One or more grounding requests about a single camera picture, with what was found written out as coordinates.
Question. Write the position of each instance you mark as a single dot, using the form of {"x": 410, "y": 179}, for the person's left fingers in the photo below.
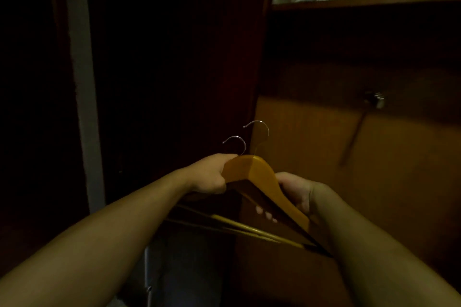
{"x": 219, "y": 173}

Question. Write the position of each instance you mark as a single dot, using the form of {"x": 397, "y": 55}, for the person's right thumb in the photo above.
{"x": 288, "y": 180}

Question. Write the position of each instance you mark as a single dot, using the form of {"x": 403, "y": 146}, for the light wooden clothes hanger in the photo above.
{"x": 256, "y": 173}

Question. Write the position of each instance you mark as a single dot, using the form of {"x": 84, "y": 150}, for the person's left hand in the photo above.
{"x": 205, "y": 175}

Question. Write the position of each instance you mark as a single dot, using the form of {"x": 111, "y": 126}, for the dark wooden clothes hanger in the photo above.
{"x": 237, "y": 223}

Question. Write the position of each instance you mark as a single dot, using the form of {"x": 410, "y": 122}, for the person's right hand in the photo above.
{"x": 297, "y": 190}

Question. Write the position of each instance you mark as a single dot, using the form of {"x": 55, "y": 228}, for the person's left forearm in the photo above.
{"x": 93, "y": 238}

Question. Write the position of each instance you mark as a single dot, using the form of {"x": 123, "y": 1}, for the brown wooden wardrobe door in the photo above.
{"x": 389, "y": 173}

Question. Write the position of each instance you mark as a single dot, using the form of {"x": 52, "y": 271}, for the person's right forearm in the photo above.
{"x": 374, "y": 260}

